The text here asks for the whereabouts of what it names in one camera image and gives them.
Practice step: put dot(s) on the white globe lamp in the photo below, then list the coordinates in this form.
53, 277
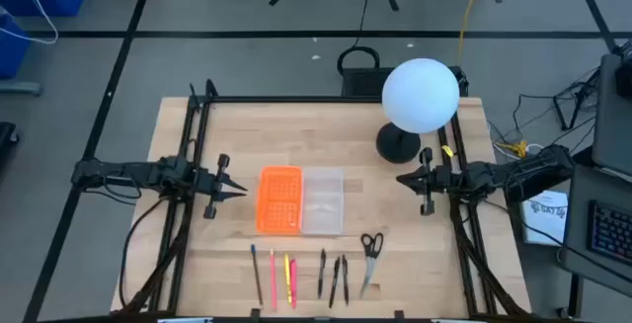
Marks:
419, 96

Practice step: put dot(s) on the yellow tie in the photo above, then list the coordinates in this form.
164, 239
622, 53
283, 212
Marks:
447, 151

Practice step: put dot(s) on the clear plastic supply box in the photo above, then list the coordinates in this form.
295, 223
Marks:
323, 199

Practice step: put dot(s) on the pink highlighter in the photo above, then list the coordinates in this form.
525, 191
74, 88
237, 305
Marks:
293, 283

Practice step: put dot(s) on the grey desk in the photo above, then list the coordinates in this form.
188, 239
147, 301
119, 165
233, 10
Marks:
580, 189

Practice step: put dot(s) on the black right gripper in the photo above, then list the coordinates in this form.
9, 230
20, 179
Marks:
439, 180

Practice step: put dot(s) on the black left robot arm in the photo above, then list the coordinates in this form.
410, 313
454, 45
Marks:
123, 171

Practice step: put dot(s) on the black keyboard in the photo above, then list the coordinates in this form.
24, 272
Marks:
612, 234

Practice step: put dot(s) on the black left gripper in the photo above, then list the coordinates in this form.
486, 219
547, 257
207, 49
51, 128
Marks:
210, 185

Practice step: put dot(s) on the brown pencil with blue cap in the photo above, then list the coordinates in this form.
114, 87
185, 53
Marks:
257, 273

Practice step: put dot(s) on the black pen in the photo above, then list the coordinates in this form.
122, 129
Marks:
345, 281
322, 273
335, 281

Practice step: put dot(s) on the yellow power plug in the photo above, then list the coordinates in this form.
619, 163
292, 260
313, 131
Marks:
513, 149

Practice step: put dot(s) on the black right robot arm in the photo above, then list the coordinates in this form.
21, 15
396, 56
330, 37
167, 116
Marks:
533, 167

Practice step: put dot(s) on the black aluminium table frame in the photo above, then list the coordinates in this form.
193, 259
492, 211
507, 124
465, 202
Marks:
296, 99

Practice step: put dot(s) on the pink pencil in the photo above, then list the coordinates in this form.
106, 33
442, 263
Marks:
272, 278

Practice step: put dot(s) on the orange perforated plastic lid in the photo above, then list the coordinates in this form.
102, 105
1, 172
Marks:
279, 199

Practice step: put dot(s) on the yellow highlighter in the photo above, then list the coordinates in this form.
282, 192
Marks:
287, 276

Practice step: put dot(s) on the white booklet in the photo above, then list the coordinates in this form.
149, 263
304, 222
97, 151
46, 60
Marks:
543, 224

